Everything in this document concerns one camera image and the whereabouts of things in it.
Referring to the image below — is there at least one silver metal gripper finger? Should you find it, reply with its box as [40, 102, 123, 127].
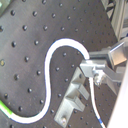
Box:
[80, 37, 128, 94]

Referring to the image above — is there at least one white cable with green end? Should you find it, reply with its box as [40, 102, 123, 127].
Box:
[0, 38, 107, 128]

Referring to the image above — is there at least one grey metal cable clip fixture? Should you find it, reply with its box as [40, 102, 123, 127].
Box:
[54, 67, 90, 128]

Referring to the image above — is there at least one aluminium frame profile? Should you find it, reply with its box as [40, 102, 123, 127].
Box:
[101, 0, 127, 39]

